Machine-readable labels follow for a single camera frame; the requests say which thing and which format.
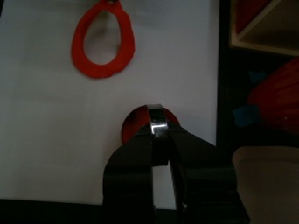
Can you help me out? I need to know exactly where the red bowl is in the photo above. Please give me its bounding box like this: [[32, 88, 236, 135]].
[[247, 56, 299, 137]]

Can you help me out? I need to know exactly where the wooden drawer cabinet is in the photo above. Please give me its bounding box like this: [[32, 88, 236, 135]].
[[228, 0, 299, 57]]

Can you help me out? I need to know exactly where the round red dough disc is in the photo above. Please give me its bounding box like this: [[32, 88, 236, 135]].
[[120, 105, 182, 145]]

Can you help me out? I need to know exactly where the beige rounded container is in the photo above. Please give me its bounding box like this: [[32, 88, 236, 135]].
[[231, 145, 299, 224]]

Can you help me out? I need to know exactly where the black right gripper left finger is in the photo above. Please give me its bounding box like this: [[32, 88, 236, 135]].
[[102, 125, 158, 224]]

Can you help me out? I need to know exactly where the blue tape piece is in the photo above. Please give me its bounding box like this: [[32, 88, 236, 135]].
[[232, 104, 262, 129], [247, 70, 267, 85]]

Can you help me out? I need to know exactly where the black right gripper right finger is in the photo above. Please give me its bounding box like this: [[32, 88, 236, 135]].
[[166, 123, 251, 224]]

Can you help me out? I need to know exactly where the round metal dough cutter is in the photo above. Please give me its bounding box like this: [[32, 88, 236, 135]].
[[144, 103, 171, 167]]

